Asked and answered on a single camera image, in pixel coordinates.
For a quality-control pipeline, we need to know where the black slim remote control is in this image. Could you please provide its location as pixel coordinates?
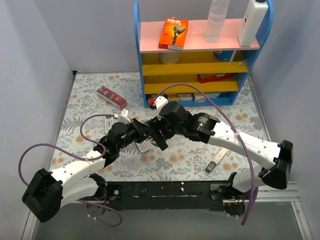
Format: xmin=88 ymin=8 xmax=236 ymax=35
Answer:
xmin=149 ymin=117 xmax=168 ymax=151

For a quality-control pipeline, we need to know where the white slim remote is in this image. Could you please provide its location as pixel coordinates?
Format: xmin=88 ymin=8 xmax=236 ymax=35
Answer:
xmin=213 ymin=148 xmax=228 ymax=164

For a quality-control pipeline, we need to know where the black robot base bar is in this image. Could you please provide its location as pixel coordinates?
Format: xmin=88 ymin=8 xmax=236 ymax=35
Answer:
xmin=84 ymin=179 xmax=253 ymax=216

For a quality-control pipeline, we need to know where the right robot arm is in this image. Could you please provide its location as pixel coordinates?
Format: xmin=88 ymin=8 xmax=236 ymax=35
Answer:
xmin=153 ymin=97 xmax=293 ymax=199

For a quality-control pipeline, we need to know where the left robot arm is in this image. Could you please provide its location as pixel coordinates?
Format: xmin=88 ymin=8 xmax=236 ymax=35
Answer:
xmin=22 ymin=118 xmax=152 ymax=223

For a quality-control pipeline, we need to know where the large white remote control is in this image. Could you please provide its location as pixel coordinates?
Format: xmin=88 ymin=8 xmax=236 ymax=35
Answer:
xmin=104 ymin=116 xmax=114 ymax=134

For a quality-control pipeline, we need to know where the small white remote control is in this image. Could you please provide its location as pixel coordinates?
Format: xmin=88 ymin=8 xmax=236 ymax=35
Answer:
xmin=136 ymin=141 xmax=150 ymax=154

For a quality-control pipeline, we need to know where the red white toothpaste box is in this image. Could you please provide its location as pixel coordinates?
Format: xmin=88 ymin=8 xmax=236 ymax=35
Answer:
xmin=96 ymin=85 xmax=127 ymax=110

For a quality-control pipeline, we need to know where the red snack box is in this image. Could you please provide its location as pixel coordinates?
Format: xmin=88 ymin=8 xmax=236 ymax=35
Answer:
xmin=197 ymin=73 xmax=234 ymax=84

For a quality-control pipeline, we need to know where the blue yellow wooden shelf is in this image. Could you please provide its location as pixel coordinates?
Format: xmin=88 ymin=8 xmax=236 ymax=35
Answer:
xmin=133 ymin=0 xmax=274 ymax=108

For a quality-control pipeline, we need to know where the small black device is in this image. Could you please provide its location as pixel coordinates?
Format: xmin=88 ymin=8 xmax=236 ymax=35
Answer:
xmin=205 ymin=161 xmax=217 ymax=173

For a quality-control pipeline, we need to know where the blue paper cup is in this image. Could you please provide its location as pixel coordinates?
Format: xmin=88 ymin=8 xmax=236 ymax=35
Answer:
xmin=213 ymin=50 xmax=237 ymax=62

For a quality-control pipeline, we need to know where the orange razor box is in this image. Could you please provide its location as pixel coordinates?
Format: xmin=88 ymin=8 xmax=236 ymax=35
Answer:
xmin=158 ymin=17 xmax=189 ymax=51

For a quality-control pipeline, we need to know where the clear plastic bottle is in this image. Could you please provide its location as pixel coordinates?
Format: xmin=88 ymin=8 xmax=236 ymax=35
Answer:
xmin=204 ymin=0 xmax=230 ymax=43

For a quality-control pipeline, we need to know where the white plastic bottle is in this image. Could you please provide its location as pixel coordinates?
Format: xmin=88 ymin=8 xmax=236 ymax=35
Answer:
xmin=237 ymin=0 xmax=269 ymax=47

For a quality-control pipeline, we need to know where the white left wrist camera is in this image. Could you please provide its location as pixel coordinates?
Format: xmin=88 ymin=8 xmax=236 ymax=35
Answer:
xmin=113 ymin=108 xmax=131 ymax=124

